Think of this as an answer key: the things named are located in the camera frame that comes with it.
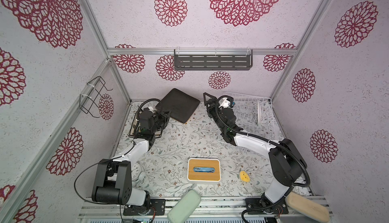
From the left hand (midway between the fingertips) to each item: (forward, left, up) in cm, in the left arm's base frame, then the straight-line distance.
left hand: (172, 111), depth 85 cm
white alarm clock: (-30, +17, -17) cm, 38 cm away
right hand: (+1, -18, +11) cm, 21 cm away
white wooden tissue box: (-26, -18, -20) cm, 38 cm away
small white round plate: (+5, -53, -8) cm, 54 cm away
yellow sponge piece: (-30, -39, -20) cm, 53 cm away
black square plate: (+4, -5, 0) cm, 7 cm away
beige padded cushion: (-44, -64, -18) cm, 80 cm away
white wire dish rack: (+14, -56, -20) cm, 61 cm away
